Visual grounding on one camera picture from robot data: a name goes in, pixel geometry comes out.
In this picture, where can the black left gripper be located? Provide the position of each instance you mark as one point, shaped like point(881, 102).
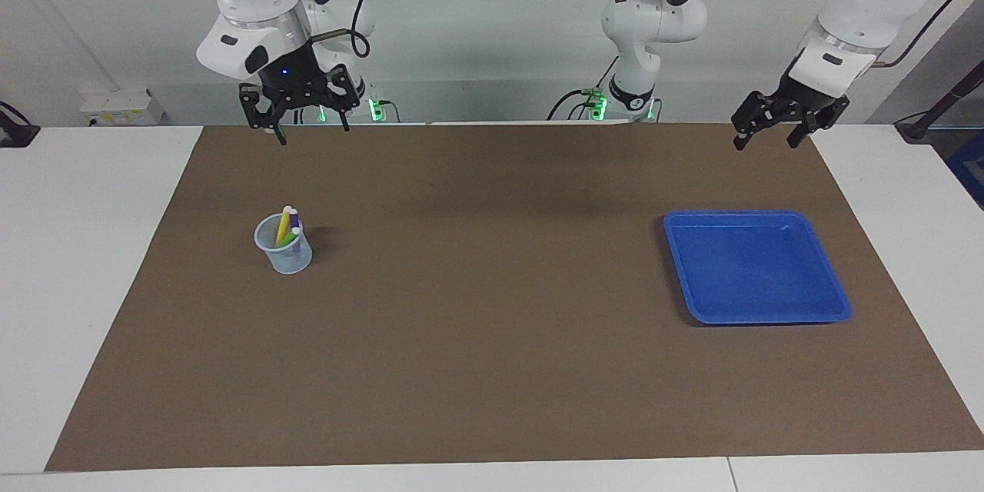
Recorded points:
point(807, 101)

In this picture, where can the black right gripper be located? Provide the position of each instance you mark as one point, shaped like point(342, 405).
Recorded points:
point(296, 81)

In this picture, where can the purple pen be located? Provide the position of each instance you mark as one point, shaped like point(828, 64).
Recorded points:
point(294, 219)

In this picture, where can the yellow pen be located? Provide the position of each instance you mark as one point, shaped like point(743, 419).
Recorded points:
point(282, 227)

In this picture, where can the green pen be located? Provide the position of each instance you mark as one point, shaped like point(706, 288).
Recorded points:
point(290, 238)

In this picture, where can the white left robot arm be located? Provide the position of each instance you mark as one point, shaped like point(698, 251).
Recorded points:
point(869, 0)

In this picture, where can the blue plastic tray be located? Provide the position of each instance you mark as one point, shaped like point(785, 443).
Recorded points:
point(753, 269)

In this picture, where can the black pole stand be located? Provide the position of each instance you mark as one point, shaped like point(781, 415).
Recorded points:
point(934, 111)

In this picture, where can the translucent plastic cup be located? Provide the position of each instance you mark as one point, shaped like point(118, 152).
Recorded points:
point(290, 260)

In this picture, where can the white power strip box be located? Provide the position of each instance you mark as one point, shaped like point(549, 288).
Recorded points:
point(123, 108)

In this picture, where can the blue box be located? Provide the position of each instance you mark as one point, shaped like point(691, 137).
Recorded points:
point(970, 169)

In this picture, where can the brown table mat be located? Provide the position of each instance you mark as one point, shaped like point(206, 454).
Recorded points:
point(492, 323)

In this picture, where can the black clamp mount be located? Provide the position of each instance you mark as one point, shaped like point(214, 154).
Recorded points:
point(15, 134)

